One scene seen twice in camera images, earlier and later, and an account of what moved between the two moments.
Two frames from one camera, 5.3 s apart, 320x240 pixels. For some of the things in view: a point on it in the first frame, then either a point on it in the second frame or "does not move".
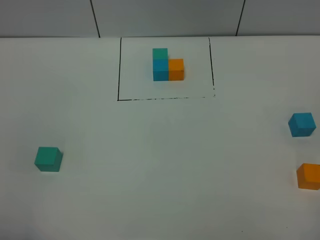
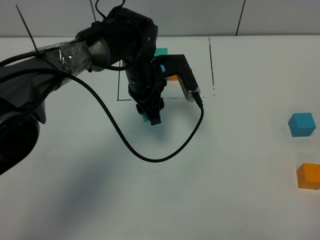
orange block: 308,176 does not move
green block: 48,159 to 145,118
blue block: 301,124 does not move
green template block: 160,53 does not move
